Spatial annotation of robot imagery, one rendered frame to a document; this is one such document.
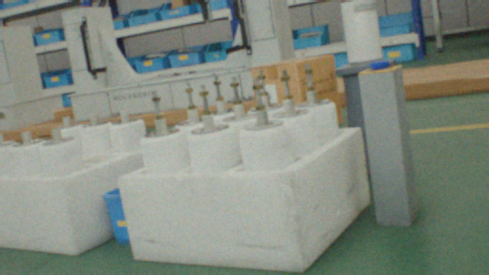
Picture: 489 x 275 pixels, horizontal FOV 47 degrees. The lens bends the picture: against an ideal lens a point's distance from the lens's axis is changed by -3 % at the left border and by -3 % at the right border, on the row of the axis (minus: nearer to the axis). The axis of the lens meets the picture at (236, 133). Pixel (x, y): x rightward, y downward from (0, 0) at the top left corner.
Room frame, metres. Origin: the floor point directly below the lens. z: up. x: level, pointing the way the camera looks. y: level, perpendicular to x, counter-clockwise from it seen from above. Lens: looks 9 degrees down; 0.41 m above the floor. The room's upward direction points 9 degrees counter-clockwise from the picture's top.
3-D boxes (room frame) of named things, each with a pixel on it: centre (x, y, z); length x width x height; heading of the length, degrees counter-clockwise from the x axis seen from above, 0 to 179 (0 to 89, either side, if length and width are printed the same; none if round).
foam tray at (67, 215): (1.49, 0.45, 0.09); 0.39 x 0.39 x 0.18; 56
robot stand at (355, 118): (1.54, -0.38, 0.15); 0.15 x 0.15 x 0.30; 67
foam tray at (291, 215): (1.21, -0.01, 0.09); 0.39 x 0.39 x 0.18; 58
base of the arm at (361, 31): (1.54, -0.38, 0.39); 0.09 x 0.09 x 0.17; 67
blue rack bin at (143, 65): (6.74, 0.76, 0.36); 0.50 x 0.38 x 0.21; 157
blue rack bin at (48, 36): (7.28, 2.02, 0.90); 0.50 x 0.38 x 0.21; 158
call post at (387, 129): (1.12, -0.30, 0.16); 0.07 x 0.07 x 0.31; 58
